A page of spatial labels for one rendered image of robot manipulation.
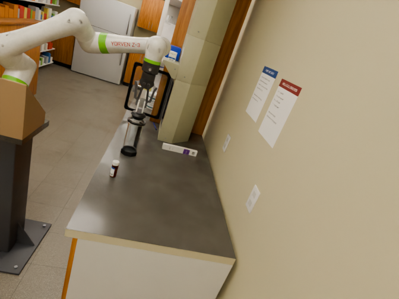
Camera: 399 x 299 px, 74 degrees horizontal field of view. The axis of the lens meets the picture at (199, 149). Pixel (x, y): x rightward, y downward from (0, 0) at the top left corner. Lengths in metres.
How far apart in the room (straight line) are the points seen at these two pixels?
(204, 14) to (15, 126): 1.26
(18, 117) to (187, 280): 1.16
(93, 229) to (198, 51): 1.27
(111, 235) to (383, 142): 0.94
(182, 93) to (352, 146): 1.31
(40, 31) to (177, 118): 0.95
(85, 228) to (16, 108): 0.77
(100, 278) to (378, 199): 1.06
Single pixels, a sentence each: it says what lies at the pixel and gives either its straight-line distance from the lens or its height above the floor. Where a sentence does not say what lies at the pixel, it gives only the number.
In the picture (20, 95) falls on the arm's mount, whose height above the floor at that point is 1.18.
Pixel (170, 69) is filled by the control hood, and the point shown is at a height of 1.47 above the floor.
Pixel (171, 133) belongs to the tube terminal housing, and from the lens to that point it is 1.99.
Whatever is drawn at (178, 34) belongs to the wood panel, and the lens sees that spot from 2.22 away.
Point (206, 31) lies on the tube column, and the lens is 1.86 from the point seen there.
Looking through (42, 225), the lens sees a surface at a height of 0.01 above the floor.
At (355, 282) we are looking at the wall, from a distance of 0.77.
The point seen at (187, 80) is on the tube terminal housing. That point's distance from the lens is 1.88.
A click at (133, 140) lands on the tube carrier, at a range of 1.63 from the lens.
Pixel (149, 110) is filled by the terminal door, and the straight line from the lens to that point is 2.27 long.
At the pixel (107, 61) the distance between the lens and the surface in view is 6.95.
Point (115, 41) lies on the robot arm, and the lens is 1.69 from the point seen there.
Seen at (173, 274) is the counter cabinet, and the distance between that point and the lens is 1.27.
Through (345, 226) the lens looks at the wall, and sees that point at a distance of 0.80.
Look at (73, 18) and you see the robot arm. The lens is 1.63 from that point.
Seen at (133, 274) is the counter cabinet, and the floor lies 0.75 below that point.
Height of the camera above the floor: 1.73
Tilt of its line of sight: 22 degrees down
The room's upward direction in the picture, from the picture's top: 20 degrees clockwise
